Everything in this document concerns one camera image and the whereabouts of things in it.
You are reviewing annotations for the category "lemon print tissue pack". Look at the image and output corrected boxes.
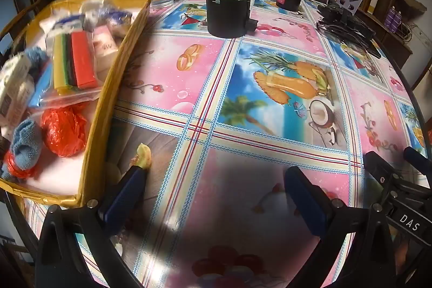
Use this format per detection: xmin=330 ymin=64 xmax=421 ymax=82
xmin=0 ymin=55 xmax=36 ymax=128

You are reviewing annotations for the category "blue printed plastic bag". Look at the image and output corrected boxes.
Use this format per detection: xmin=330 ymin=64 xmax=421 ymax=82
xmin=108 ymin=9 xmax=134 ymax=37

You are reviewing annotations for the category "blue towel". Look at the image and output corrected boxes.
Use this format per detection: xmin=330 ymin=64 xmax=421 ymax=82
xmin=10 ymin=119 xmax=43 ymax=170
xmin=23 ymin=48 xmax=52 ymax=73

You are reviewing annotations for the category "black cylindrical motor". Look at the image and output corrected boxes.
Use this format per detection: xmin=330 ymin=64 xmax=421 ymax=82
xmin=206 ymin=0 xmax=258 ymax=38

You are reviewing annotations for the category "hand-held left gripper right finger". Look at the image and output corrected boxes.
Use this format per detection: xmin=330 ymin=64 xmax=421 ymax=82
xmin=284 ymin=166 xmax=410 ymax=288

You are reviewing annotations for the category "black device with grey plate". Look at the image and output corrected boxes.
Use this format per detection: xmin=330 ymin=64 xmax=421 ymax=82
xmin=316 ymin=0 xmax=383 ymax=57

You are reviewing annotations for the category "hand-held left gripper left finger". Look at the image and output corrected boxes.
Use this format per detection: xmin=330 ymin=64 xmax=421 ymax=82
xmin=36 ymin=166 xmax=149 ymax=288

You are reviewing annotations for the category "printed tablecloth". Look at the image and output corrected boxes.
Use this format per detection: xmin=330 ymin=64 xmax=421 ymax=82
xmin=25 ymin=0 xmax=429 ymax=288

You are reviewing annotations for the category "black cable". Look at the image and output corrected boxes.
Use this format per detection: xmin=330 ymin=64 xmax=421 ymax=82
xmin=316 ymin=20 xmax=375 ymax=49

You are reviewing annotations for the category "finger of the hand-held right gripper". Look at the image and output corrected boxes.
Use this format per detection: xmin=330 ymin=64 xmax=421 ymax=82
xmin=365 ymin=151 xmax=411 ymax=208
xmin=404 ymin=146 xmax=432 ymax=175

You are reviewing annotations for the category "large orange plastic bag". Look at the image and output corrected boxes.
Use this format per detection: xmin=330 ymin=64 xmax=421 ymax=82
xmin=40 ymin=106 xmax=88 ymax=158

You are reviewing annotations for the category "blue foam sheet pack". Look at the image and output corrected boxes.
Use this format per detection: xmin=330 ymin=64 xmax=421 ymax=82
xmin=29 ymin=65 xmax=55 ymax=108

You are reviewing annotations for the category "pink tissue pack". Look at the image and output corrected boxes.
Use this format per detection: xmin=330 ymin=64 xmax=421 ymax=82
xmin=91 ymin=26 xmax=120 ymax=71

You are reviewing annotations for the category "yellow cardboard box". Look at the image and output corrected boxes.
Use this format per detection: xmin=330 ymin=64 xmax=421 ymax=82
xmin=0 ymin=0 xmax=152 ymax=208

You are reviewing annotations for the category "floral blue tissue pack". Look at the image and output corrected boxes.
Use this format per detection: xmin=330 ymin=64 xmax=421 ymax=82
xmin=40 ymin=14 xmax=85 ymax=39

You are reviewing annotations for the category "wooden chair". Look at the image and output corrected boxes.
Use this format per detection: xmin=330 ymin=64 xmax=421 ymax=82
xmin=0 ymin=0 xmax=44 ymax=49

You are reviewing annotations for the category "bag of coloured foam sheets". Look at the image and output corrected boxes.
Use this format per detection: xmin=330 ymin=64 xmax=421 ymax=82
xmin=39 ymin=28 xmax=109 ymax=106

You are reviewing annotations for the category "small orange plastic bag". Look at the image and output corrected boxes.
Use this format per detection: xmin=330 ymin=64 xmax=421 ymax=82
xmin=2 ymin=151 xmax=38 ymax=181

